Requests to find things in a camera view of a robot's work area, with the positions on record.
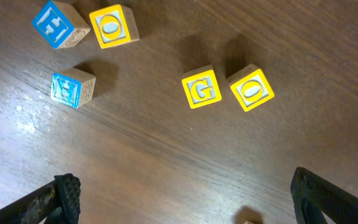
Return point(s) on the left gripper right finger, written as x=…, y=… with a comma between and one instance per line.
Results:
x=314, y=198

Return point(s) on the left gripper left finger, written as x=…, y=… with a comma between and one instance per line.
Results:
x=56, y=202

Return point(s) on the blue H block lower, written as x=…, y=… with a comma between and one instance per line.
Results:
x=72, y=87

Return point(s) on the blue h block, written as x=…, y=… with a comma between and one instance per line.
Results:
x=61, y=25
x=72, y=87

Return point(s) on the yellow block left upper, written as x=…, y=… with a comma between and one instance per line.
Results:
x=250, y=87

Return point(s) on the yellow block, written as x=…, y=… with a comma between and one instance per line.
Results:
x=114, y=26
x=250, y=87
x=201, y=87

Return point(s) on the yellow block left lower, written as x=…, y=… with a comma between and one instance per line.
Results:
x=201, y=87

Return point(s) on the blue H block upper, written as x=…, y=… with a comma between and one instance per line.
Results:
x=61, y=25

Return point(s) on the yellow block far left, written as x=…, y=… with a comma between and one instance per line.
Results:
x=114, y=26

